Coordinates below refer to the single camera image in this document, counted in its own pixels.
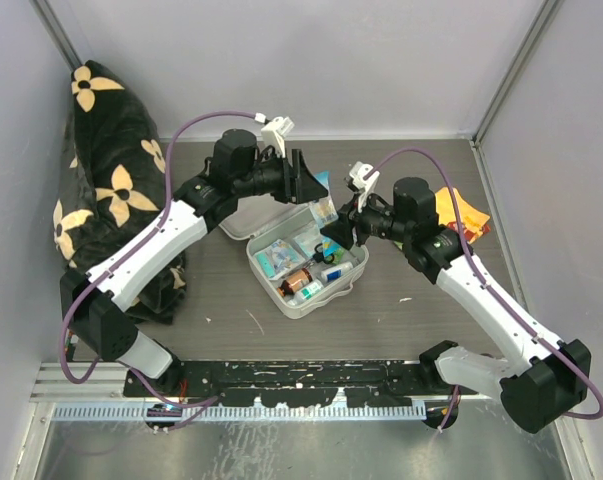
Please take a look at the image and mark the black floral plush blanket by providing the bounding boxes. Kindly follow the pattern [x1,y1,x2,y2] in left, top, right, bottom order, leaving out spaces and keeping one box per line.
[53,60,190,325]

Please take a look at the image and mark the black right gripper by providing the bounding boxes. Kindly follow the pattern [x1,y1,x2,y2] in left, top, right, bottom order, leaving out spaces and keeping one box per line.
[320,188,412,250]

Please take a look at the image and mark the small green box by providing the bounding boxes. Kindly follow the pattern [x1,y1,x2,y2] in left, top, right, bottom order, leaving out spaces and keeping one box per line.
[322,239,346,262]

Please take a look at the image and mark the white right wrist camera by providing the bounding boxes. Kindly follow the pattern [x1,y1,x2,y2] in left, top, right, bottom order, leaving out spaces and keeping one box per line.
[346,162,380,213]

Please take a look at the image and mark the medical tape roll packet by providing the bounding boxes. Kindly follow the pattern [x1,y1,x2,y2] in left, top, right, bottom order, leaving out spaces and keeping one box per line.
[255,239,310,279]

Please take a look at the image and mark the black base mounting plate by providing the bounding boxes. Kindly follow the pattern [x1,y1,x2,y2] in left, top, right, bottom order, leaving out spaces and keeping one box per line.
[123,357,482,407]

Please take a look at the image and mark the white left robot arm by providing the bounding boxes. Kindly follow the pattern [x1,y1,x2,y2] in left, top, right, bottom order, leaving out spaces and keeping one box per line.
[60,129,328,396]

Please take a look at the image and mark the yellow cartoon cloth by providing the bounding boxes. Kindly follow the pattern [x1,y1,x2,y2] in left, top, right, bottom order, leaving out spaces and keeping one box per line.
[435,188,490,244]

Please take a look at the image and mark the white slotted cable duct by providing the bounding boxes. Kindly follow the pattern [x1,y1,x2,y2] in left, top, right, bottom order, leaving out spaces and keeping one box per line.
[52,401,427,423]

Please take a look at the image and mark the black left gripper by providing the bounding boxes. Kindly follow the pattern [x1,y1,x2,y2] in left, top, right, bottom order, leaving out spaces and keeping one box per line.
[234,147,328,204]

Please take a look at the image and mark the white bottle green label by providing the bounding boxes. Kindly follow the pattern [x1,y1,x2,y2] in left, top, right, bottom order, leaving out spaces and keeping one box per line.
[287,280,324,306]

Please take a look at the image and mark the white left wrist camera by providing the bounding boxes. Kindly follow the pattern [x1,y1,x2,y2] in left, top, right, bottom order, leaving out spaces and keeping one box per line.
[261,116,295,158]

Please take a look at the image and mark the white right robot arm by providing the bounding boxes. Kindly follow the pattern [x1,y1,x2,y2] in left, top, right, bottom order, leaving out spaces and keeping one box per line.
[322,177,591,433]

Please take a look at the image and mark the brown medicine bottle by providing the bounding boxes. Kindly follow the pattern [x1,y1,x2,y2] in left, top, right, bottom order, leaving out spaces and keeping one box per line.
[277,268,313,297]

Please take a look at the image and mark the grey medicine kit case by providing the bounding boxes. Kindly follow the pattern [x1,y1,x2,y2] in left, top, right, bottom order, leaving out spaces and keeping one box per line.
[221,197,369,319]

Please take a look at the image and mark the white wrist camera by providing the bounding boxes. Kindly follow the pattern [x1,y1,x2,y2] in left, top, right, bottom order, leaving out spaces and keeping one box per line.
[346,162,380,213]
[261,116,295,158]

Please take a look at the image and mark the green plasters plastic bag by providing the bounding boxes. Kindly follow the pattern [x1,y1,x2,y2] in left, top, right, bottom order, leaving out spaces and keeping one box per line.
[293,223,323,257]

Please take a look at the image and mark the blue cooling patch pouch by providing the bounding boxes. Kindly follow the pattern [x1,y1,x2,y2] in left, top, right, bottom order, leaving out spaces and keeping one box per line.
[309,170,340,229]

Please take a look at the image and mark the black handled scissors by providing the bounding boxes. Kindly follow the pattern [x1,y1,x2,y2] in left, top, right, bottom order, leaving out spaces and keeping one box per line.
[310,243,335,265]

